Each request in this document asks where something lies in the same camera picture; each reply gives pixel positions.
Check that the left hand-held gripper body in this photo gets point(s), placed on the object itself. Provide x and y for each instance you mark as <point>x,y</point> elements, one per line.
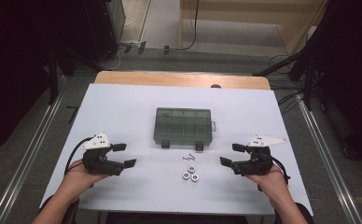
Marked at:
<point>101,165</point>

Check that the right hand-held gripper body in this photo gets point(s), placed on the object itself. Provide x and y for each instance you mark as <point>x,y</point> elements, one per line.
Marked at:
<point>257,163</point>

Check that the small metal screw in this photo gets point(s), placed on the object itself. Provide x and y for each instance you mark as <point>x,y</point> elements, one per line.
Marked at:
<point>192,156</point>
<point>186,158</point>

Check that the grey translucent compartment box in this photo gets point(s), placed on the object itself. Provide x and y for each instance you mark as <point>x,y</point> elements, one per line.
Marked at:
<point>182,124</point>

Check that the person's right hand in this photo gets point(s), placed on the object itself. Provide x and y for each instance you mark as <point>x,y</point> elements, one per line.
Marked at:
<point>274,182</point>

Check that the person's left hand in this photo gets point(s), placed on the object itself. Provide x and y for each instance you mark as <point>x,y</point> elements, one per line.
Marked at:
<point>78,179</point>

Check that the white board sheet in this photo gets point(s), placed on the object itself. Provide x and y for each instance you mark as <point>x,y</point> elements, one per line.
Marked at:
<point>157,193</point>

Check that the person's left leg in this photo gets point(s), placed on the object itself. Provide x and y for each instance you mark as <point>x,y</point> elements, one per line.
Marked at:
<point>72,214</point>

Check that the person's leg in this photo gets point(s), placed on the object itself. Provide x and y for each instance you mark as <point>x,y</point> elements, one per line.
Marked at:
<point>72,214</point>
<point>305,216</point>

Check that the person's right leg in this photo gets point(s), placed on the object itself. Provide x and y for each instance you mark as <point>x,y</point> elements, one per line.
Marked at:
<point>305,216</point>

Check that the black metal stand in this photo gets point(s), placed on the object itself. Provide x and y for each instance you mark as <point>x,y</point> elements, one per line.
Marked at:
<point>308,87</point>
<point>53,81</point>

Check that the black cabinet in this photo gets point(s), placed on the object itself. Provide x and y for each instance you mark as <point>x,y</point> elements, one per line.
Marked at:
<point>98,28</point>

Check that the light wooden furniture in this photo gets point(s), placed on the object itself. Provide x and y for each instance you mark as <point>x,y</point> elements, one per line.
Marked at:
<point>232,15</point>

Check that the dark curtain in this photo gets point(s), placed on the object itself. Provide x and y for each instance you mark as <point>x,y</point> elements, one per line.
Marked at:
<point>356,62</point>
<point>8,62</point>

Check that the aluminium floor rail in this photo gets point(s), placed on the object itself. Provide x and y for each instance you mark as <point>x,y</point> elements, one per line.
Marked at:
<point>30,155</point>
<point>325,149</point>

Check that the small black bracket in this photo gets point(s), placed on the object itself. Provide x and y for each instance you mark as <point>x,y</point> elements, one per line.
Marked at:
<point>128,48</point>
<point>166,49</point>
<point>142,47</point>

